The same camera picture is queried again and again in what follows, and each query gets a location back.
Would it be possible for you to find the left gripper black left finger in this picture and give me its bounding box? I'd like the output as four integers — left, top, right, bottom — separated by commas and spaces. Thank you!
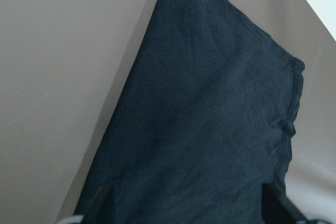
59, 186, 113, 224

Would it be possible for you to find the black printed t-shirt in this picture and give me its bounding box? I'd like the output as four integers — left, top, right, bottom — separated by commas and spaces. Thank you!
75, 0, 305, 223

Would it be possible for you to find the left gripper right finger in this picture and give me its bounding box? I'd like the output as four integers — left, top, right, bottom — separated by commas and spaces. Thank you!
262, 184, 331, 224

